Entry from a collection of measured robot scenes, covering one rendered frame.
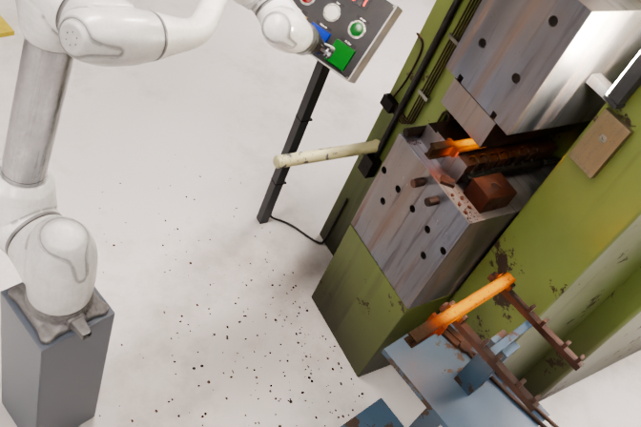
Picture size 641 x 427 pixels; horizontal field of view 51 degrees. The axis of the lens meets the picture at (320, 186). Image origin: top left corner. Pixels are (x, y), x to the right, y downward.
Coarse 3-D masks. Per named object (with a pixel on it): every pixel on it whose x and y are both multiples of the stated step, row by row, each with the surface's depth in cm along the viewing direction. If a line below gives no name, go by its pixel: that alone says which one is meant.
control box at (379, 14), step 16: (320, 0) 215; (336, 0) 214; (352, 0) 212; (368, 0) 210; (384, 0) 209; (320, 16) 216; (352, 16) 212; (368, 16) 211; (384, 16) 209; (336, 32) 214; (368, 32) 211; (384, 32) 214; (352, 48) 213; (368, 48) 211; (352, 64) 213; (352, 80) 217
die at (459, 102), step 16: (448, 96) 199; (464, 96) 194; (464, 112) 195; (480, 112) 190; (464, 128) 196; (480, 128) 191; (496, 128) 188; (560, 128) 210; (480, 144) 192; (496, 144) 196
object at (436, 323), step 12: (504, 276) 178; (492, 288) 174; (504, 288) 177; (468, 300) 168; (480, 300) 169; (444, 312) 163; (456, 312) 164; (432, 324) 159; (444, 324) 159; (408, 336) 157; (420, 336) 155
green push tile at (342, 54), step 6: (336, 42) 214; (342, 42) 214; (336, 48) 214; (342, 48) 213; (348, 48) 212; (336, 54) 214; (342, 54) 213; (348, 54) 213; (330, 60) 215; (336, 60) 214; (342, 60) 213; (348, 60) 213; (336, 66) 214; (342, 66) 213
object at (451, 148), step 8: (432, 144) 195; (440, 144) 196; (448, 144) 198; (456, 144) 201; (464, 144) 202; (472, 144) 203; (424, 152) 198; (432, 152) 196; (440, 152) 199; (448, 152) 201; (456, 152) 200
